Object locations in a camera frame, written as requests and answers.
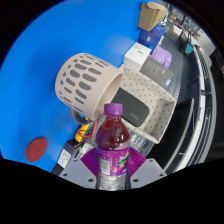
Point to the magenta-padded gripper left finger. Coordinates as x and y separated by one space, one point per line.
76 171

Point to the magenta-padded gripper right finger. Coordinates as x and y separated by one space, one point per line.
148 170

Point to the purple-capped clear drink bottle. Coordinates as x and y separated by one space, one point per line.
112 156

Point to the black box with white label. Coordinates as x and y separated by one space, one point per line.
65 156

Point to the flat round red coaster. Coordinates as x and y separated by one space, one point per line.
36 150

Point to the black workbench shelf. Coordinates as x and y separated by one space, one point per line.
186 126

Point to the black rectangular speaker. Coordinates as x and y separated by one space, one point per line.
131 106

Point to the beige perforated storage tray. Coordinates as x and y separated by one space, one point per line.
146 90

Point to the beige patterned mug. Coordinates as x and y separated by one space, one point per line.
83 80

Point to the dark grey flat package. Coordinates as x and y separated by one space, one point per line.
156 71

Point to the purple bag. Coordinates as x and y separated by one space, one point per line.
162 56

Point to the blue box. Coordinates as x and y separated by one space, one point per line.
150 40

